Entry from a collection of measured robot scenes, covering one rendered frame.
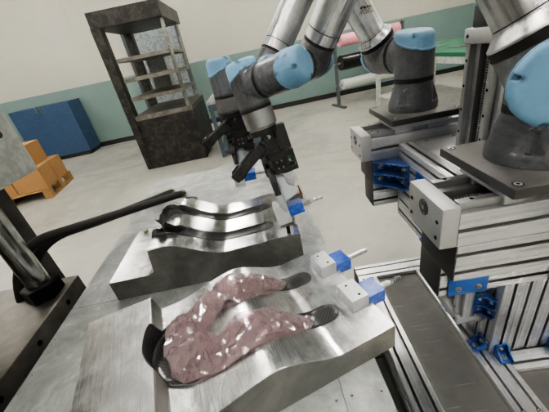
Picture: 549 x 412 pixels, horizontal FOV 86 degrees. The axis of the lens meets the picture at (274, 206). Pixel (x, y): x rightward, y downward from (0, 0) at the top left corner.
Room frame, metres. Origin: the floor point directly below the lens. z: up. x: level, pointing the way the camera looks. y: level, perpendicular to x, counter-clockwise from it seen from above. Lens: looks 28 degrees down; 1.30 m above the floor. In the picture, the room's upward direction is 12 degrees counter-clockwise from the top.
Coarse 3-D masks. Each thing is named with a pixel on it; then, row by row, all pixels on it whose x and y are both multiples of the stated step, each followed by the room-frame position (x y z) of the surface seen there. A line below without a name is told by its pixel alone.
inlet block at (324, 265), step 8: (312, 256) 0.52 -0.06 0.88; (320, 256) 0.51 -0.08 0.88; (328, 256) 0.51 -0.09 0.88; (336, 256) 0.52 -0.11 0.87; (344, 256) 0.51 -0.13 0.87; (352, 256) 0.52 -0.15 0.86; (312, 264) 0.51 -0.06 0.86; (320, 264) 0.49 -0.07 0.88; (328, 264) 0.48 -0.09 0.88; (336, 264) 0.49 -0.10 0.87; (344, 264) 0.49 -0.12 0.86; (320, 272) 0.48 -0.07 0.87; (328, 272) 0.48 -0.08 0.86
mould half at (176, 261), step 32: (192, 224) 0.72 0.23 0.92; (224, 224) 0.74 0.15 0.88; (256, 224) 0.70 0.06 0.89; (128, 256) 0.72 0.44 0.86; (160, 256) 0.61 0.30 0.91; (192, 256) 0.61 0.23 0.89; (224, 256) 0.61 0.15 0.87; (256, 256) 0.61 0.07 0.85; (288, 256) 0.61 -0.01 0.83; (128, 288) 0.61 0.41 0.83; (160, 288) 0.61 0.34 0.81
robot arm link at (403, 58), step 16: (400, 32) 0.98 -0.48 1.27; (416, 32) 0.94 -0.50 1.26; (432, 32) 0.94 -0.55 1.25; (400, 48) 0.96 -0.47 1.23; (416, 48) 0.93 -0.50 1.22; (432, 48) 0.93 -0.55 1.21; (384, 64) 1.04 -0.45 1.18; (400, 64) 0.96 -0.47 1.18; (416, 64) 0.93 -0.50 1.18; (432, 64) 0.93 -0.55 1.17
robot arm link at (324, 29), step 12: (324, 0) 0.69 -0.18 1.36; (336, 0) 0.68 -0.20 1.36; (348, 0) 0.67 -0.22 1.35; (324, 12) 0.69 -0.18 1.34; (336, 12) 0.68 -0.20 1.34; (348, 12) 0.69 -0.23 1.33; (312, 24) 0.71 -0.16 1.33; (324, 24) 0.69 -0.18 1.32; (336, 24) 0.69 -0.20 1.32; (312, 36) 0.71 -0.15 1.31; (324, 36) 0.70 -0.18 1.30; (336, 36) 0.70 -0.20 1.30; (312, 48) 0.71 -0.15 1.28; (324, 48) 0.71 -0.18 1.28; (324, 60) 0.72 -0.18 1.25; (324, 72) 0.76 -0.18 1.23
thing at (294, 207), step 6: (300, 198) 0.70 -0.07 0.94; (318, 198) 0.68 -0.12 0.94; (276, 204) 0.68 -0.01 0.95; (288, 204) 0.68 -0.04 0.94; (294, 204) 0.66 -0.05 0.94; (300, 204) 0.66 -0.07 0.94; (306, 204) 0.68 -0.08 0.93; (276, 210) 0.66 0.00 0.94; (282, 210) 0.66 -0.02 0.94; (288, 210) 0.66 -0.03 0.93; (294, 210) 0.66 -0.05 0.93; (300, 210) 0.66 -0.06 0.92; (276, 216) 0.66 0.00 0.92; (282, 216) 0.66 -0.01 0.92; (288, 216) 0.66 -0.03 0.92; (282, 222) 0.65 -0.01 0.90; (288, 222) 0.65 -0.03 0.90
